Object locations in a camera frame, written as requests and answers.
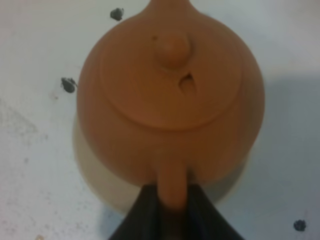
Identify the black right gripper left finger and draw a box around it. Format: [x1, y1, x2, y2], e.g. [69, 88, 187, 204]
[109, 185, 161, 240]

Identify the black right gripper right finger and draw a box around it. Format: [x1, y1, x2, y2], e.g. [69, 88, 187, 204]
[186, 184, 244, 240]

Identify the brown clay teapot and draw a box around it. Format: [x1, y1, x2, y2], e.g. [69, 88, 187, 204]
[77, 0, 265, 210]

